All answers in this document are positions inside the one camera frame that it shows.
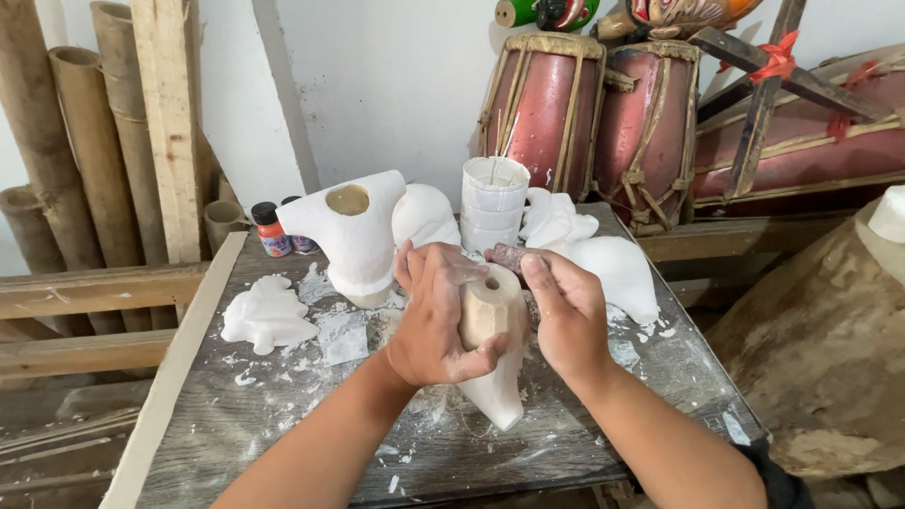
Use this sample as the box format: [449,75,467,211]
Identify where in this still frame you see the person's left hand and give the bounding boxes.
[385,240,510,390]

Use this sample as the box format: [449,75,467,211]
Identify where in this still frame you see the person's right hand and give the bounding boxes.
[519,247,620,384]

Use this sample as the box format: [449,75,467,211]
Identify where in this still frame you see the reddish sandpaper piece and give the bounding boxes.
[484,242,553,278]

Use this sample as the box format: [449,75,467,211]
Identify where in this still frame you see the half-painted wooden carved figure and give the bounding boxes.
[454,281,533,433]

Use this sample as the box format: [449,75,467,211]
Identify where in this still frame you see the white carved figure with crest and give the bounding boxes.
[518,187,662,327]

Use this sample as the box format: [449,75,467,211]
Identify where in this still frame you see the clear plastic scrap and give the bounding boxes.
[313,310,370,367]

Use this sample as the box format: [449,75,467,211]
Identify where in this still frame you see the white carved head with hole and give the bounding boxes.
[275,169,408,310]

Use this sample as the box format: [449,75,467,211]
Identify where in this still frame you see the white rounded carved piece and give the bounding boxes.
[391,183,462,250]

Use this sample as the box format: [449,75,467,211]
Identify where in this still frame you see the stack of white cups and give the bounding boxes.
[459,156,532,255]

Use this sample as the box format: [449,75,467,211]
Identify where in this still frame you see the dark paint bottle black cap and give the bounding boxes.
[280,195,320,255]

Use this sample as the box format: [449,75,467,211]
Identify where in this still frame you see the white flat carved ornament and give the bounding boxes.
[220,273,321,356]

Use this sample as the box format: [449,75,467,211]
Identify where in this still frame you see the orange paint bottle black cap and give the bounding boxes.
[250,201,294,258]

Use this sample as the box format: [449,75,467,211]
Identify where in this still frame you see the wooden beam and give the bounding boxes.
[635,211,860,264]

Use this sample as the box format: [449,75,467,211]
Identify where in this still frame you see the thin sticks in cups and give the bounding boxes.
[492,109,523,186]

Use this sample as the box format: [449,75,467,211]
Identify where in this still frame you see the short bamboo pole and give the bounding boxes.
[0,184,69,278]
[203,199,250,257]

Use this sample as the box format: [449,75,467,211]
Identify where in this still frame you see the large wooden log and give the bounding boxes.
[706,197,905,483]

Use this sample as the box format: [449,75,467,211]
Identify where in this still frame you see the pale wooden edge strip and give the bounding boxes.
[98,231,250,509]

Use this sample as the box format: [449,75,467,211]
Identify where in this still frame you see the dark wooden stick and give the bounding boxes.
[723,0,808,201]
[688,26,893,125]

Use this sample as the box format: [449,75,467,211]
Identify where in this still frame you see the person's black sleeve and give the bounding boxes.
[734,437,815,509]

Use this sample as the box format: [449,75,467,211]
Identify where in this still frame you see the long red drum lying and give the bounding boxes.
[691,44,905,215]

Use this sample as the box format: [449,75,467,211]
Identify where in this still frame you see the green painted mask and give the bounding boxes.
[494,0,602,33]

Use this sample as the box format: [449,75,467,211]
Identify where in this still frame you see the pale wooden plank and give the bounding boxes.
[130,0,204,267]

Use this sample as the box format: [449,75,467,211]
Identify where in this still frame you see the orange painted carved mask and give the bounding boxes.
[596,0,765,42]

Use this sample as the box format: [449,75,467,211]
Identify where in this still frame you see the red ribbon knot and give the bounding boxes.
[717,30,800,87]

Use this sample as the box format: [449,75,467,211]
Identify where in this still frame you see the white lump on log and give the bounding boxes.
[867,184,905,246]

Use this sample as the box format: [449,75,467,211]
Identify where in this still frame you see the thick bamboo pole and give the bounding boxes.
[47,45,153,335]
[89,0,172,268]
[0,0,108,337]

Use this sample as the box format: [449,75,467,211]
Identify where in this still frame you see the red drum with rope lacing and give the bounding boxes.
[591,40,701,238]
[478,31,608,204]

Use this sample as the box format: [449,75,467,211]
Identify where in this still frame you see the wooden rail frame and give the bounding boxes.
[0,261,214,383]

